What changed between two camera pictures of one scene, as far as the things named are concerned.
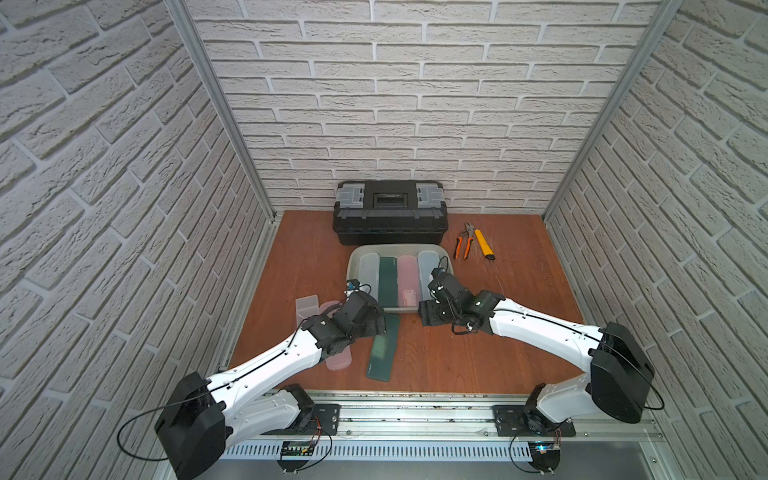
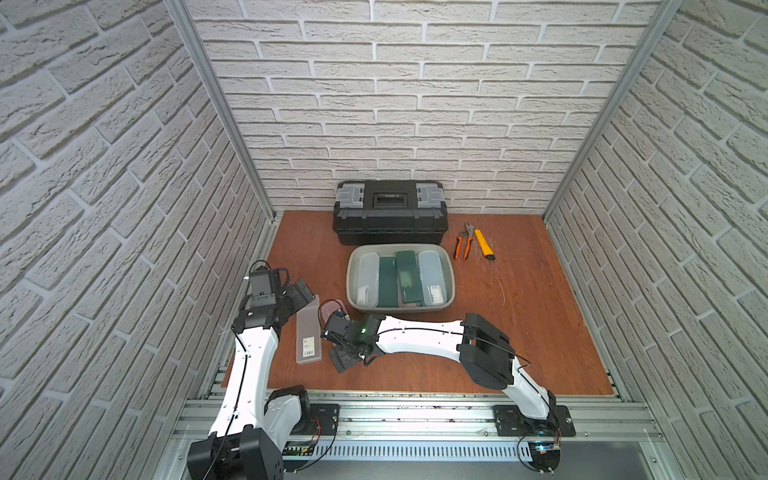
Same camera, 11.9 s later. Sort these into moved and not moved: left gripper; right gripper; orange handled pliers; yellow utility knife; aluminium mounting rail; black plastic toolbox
Moved: right gripper; left gripper
Not moved: aluminium mounting rail; orange handled pliers; yellow utility knife; black plastic toolbox
